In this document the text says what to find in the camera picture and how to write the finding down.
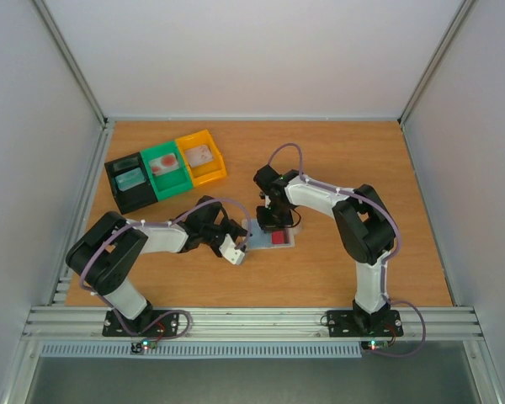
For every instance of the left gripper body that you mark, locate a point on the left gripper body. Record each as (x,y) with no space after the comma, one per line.
(234,228)

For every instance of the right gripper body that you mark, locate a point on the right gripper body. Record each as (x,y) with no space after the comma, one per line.
(271,220)

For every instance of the beige card holder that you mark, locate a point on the beige card holder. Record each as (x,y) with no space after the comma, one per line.
(261,240)

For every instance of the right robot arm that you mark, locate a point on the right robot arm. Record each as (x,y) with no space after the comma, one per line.
(367,231)

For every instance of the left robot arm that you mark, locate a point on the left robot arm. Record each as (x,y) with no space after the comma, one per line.
(104,256)

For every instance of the card in yellow bin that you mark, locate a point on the card in yellow bin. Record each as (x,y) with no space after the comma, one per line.
(199,155)

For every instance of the red card in green bin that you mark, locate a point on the red card in green bin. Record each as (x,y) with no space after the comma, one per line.
(166,163)

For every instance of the teal card in black bin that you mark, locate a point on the teal card in black bin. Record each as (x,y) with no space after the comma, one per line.
(129,179)

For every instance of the green plastic bin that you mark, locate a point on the green plastic bin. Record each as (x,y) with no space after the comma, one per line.
(169,184)

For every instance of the yellow plastic bin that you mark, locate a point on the yellow plastic bin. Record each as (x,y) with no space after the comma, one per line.
(209,172)

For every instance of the black plastic bin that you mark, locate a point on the black plastic bin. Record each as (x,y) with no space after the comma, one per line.
(133,199)

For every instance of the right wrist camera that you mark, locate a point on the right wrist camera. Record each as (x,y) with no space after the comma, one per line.
(265,199)

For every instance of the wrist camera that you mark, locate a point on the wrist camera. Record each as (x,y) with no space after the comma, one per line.
(230,252)
(265,199)

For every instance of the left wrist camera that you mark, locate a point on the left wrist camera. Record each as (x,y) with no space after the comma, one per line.
(230,252)

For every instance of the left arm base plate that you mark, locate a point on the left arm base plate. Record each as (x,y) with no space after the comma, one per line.
(149,324)

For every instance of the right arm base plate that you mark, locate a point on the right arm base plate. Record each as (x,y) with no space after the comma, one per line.
(348,324)

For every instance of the grey slotted cable duct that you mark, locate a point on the grey slotted cable duct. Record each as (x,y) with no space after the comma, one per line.
(203,350)

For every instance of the aluminium front rail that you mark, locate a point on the aluminium front rail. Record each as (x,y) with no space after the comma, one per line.
(241,324)

